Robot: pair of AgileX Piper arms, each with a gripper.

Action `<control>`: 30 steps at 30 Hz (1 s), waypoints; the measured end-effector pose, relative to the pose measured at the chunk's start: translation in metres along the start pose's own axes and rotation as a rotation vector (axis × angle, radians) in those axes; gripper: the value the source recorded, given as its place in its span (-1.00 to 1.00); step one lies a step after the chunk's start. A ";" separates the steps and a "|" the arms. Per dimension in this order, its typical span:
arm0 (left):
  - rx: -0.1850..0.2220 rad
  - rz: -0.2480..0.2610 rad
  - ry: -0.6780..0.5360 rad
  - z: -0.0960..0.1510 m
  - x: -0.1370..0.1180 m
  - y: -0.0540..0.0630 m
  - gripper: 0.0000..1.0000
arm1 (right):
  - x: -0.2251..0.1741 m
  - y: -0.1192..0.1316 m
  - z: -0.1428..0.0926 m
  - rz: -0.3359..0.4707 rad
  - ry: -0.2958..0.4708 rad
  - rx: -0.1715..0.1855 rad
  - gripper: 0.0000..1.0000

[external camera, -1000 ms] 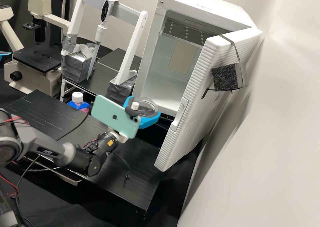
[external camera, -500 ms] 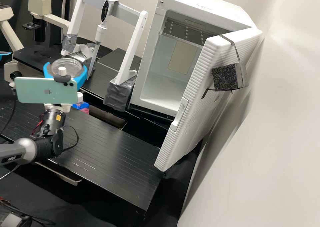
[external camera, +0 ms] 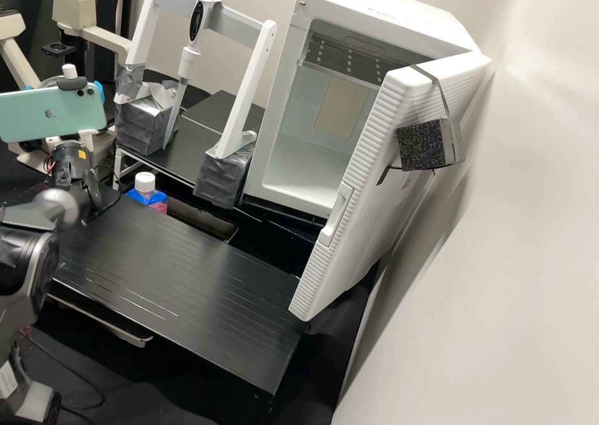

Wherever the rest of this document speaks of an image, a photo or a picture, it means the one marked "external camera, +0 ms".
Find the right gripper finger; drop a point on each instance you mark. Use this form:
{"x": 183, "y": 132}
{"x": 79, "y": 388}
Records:
{"x": 99, "y": 89}

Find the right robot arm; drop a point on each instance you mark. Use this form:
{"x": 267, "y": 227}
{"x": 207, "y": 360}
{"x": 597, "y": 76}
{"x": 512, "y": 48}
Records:
{"x": 28, "y": 256}

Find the grey taped block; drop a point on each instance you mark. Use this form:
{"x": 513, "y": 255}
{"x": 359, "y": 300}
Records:
{"x": 220, "y": 177}
{"x": 140, "y": 125}

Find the cream microscope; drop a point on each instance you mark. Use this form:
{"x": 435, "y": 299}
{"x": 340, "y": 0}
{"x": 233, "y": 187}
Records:
{"x": 75, "y": 8}

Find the white-capped bottle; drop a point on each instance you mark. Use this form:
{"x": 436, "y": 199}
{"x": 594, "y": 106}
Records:
{"x": 146, "y": 181}

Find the black platform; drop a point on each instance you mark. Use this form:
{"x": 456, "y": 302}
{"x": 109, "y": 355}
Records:
{"x": 187, "y": 280}
{"x": 196, "y": 130}

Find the pipette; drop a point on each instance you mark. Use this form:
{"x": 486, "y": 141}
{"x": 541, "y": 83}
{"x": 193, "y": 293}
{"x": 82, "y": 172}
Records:
{"x": 197, "y": 20}

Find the white pipette stand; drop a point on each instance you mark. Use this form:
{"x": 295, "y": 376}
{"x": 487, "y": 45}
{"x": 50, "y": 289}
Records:
{"x": 252, "y": 69}

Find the white incubator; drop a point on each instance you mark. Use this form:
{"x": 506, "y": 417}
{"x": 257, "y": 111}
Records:
{"x": 374, "y": 27}

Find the incubator door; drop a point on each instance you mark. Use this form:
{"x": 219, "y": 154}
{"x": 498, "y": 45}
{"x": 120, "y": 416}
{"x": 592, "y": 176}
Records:
{"x": 374, "y": 186}

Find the right wrist camera phone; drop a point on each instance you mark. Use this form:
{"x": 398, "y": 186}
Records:
{"x": 47, "y": 113}

